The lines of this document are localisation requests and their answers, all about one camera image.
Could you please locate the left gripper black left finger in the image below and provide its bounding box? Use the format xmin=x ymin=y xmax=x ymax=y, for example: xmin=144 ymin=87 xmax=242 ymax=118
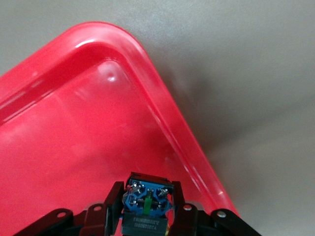
xmin=14 ymin=181 xmax=125 ymax=236

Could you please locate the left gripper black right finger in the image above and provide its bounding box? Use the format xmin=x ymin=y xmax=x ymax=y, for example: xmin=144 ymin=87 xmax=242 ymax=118
xmin=169 ymin=181 xmax=263 ymax=236

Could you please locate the red push button switch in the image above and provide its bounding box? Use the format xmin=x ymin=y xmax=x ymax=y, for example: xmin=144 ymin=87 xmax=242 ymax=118
xmin=122 ymin=172 xmax=175 ymax=236

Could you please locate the red plastic tray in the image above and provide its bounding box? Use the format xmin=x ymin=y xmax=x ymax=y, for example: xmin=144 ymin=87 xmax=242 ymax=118
xmin=0 ymin=21 xmax=241 ymax=236

